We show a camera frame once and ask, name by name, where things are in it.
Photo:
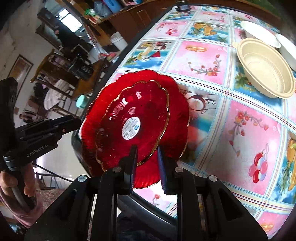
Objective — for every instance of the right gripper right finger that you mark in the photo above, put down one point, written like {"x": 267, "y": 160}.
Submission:
{"x": 170, "y": 178}

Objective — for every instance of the white plastic bucket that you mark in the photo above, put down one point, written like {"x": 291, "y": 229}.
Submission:
{"x": 118, "y": 40}

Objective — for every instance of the white bowl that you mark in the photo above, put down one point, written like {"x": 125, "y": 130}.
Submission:
{"x": 253, "y": 30}
{"x": 287, "y": 50}

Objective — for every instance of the small black jar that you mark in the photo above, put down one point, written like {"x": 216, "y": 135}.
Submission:
{"x": 183, "y": 5}

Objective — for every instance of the dark wooden chair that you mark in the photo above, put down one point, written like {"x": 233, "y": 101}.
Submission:
{"x": 63, "y": 87}

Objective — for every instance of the black box on chair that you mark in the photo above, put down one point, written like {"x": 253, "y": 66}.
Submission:
{"x": 81, "y": 67}

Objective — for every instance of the wooden cabinet counter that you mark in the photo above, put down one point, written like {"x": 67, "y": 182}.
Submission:
{"x": 132, "y": 21}

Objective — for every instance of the large beige ribbed bowl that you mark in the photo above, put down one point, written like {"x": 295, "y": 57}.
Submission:
{"x": 265, "y": 68}

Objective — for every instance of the small red gold-rimmed plate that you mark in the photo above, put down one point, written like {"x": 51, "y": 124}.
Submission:
{"x": 138, "y": 117}

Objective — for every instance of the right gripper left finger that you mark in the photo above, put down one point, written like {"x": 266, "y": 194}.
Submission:
{"x": 126, "y": 177}

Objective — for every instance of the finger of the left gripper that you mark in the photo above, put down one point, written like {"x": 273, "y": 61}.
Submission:
{"x": 65, "y": 125}

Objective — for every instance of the blue water jug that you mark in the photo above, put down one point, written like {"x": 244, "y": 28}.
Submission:
{"x": 113, "y": 5}

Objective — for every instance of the colourful patterned tablecloth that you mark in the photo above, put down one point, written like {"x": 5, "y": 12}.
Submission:
{"x": 239, "y": 135}

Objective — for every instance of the teal cup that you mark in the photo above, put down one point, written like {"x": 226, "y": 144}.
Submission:
{"x": 82, "y": 101}

